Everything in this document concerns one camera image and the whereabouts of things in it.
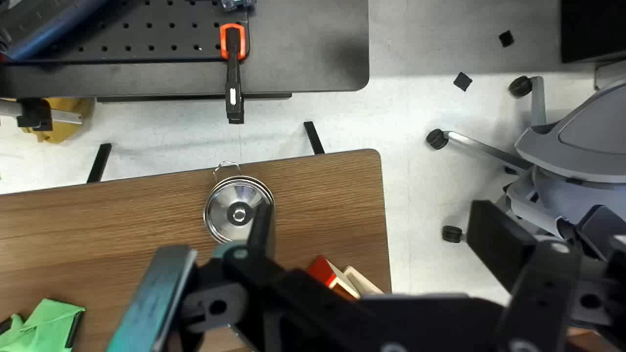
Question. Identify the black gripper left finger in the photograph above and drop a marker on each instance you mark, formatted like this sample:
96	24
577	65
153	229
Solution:
147	319

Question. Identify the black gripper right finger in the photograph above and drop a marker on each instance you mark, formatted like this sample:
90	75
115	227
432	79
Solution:
538	274

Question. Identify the green cloth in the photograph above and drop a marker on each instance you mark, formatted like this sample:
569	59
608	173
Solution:
49	327

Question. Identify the grey office chair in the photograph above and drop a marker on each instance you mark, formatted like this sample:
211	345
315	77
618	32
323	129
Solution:
563	169

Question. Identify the silver metal pot lid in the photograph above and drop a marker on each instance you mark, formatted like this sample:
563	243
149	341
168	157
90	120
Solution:
231	206

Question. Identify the red wooden drawer box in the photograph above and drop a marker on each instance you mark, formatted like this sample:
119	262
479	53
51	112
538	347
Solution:
346	282

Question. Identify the black perforated breadboard table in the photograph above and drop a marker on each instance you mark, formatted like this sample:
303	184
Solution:
170	47

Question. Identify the orange black bar clamp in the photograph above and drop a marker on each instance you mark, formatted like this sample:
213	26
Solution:
233	51

